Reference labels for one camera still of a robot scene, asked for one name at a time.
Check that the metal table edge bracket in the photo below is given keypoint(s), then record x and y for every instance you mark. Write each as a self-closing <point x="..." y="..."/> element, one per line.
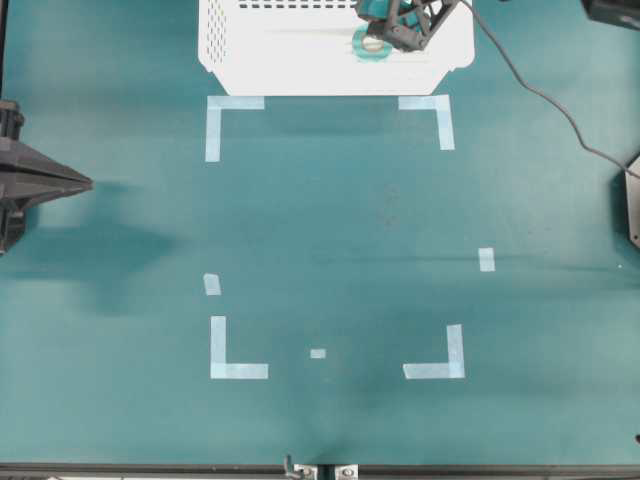
<point x="319" y="471"/>

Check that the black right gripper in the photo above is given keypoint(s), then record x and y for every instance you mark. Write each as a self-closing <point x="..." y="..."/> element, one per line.
<point x="405" y="25"/>

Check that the white plastic lattice basket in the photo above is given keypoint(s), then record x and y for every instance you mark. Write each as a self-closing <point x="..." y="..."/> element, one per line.
<point x="303" y="48"/>

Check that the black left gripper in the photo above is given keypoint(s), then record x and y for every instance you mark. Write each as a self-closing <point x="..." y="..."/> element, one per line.
<point x="21" y="194"/>

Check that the small right tape piece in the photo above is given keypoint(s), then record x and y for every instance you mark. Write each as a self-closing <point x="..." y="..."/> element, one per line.
<point x="486" y="258"/>

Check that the teal tape roll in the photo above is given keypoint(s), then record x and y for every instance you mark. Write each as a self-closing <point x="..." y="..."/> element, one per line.
<point x="367" y="48"/>

